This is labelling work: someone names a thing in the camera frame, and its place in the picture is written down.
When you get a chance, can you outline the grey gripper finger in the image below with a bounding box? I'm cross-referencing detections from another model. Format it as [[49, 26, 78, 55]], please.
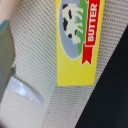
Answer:
[[0, 20, 15, 102]]

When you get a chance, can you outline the yellow butter box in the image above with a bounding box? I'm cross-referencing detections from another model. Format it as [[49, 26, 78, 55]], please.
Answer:
[[55, 0, 105, 86]]

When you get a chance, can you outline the beige woven placemat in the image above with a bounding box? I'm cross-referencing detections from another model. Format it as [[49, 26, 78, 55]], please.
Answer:
[[0, 0, 128, 128]]

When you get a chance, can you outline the round beige plate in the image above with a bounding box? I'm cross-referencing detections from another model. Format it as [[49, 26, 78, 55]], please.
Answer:
[[0, 0, 20, 24]]

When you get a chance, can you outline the wooden handled knife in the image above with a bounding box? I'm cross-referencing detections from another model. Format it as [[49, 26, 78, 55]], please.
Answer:
[[7, 76, 43, 105]]

